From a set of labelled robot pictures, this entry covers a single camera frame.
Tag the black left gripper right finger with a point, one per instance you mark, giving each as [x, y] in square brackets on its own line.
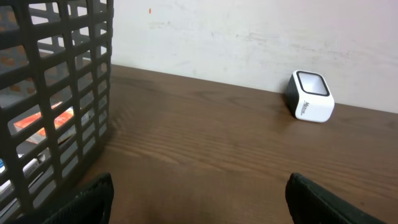
[310, 203]

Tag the grey plastic shopping basket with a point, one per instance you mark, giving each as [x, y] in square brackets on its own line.
[55, 84]

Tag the white box in basket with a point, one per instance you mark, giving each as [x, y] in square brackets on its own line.
[28, 169]

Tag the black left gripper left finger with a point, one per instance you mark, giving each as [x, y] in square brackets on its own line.
[89, 204]

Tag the white barcode scanner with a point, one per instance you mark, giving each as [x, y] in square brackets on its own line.
[308, 97]

